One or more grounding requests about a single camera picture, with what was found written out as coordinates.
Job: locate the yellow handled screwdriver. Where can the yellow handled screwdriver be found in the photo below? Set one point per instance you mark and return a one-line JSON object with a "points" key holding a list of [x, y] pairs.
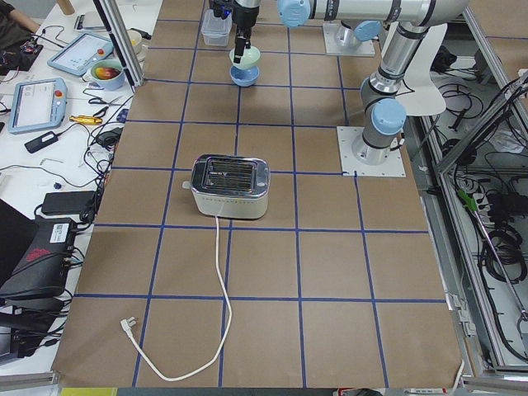
{"points": [[86, 120]]}

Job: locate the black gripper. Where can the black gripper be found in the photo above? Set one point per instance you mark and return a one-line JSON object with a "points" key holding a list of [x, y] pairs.
{"points": [[244, 20]]}

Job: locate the person at desk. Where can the person at desk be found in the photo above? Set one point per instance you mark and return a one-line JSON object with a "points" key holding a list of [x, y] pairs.
{"points": [[16, 30]]}

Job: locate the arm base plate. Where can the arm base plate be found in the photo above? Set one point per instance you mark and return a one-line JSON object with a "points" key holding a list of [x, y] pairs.
{"points": [[365, 49], [361, 160]]}

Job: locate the clear plastic food container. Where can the clear plastic food container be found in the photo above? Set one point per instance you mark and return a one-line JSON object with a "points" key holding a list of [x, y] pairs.
{"points": [[215, 30]]}

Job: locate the aluminium frame post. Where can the aluminium frame post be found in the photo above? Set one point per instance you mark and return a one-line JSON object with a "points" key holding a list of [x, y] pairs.
{"points": [[112, 20]]}

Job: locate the blue teach pendant tablet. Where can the blue teach pendant tablet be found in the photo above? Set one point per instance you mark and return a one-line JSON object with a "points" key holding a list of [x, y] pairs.
{"points": [[81, 54], [37, 106]]}

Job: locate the cream and chrome toaster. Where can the cream and chrome toaster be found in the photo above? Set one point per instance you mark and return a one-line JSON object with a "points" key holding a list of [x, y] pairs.
{"points": [[229, 186]]}

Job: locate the beige bowl with lemon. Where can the beige bowl with lemon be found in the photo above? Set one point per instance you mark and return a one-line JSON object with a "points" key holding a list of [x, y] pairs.
{"points": [[136, 40]]}

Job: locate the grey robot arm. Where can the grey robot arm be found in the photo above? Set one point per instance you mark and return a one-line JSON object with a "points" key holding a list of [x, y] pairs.
{"points": [[384, 115], [359, 31]]}

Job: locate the black computer box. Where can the black computer box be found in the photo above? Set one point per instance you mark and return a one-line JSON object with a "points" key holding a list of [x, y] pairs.
{"points": [[42, 270]]}

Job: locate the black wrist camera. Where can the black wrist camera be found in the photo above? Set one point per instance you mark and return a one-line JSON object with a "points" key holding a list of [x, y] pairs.
{"points": [[221, 8]]}

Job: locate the white chair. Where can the white chair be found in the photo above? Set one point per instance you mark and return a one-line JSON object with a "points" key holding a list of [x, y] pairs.
{"points": [[423, 98]]}

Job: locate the black handled scissors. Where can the black handled scissors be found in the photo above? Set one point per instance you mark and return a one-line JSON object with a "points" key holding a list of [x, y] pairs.
{"points": [[104, 103]]}

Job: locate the black power adapter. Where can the black power adapter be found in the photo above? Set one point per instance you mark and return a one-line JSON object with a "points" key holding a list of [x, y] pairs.
{"points": [[41, 142]]}

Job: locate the blue bowl with fruit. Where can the blue bowl with fruit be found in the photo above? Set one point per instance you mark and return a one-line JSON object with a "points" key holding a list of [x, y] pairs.
{"points": [[107, 74]]}

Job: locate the green bowl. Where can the green bowl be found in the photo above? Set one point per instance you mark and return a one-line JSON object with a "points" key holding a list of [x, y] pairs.
{"points": [[249, 59]]}

